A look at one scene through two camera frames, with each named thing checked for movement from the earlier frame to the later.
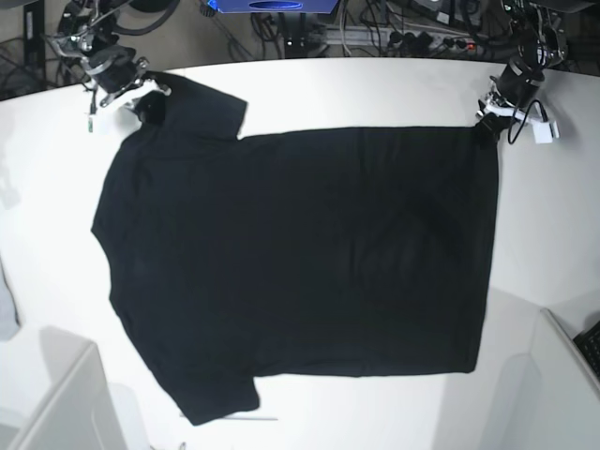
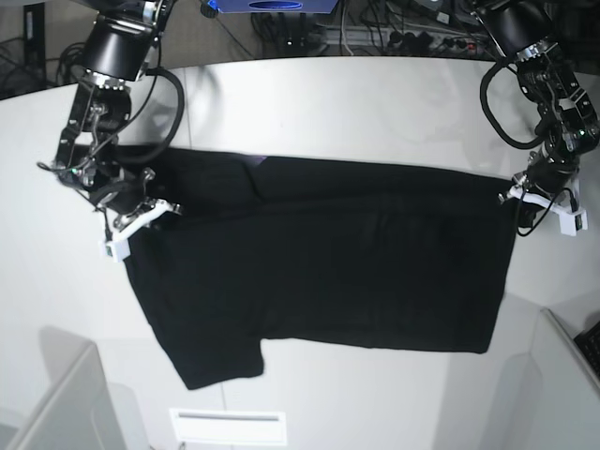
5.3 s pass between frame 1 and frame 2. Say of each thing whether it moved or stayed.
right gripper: moved
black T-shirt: moved
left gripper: moved
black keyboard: stayed
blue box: stayed
